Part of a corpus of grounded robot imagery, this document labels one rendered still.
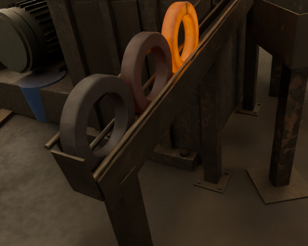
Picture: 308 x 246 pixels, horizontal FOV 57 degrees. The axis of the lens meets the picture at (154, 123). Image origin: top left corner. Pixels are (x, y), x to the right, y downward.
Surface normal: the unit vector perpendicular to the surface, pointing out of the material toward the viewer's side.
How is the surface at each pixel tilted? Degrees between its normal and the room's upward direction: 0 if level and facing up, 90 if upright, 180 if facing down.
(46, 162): 0
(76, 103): 36
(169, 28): 56
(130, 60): 47
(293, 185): 0
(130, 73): 64
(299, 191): 0
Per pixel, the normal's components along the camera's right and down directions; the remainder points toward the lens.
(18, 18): 0.52, -0.47
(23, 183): -0.13, -0.83
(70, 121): -0.45, -0.07
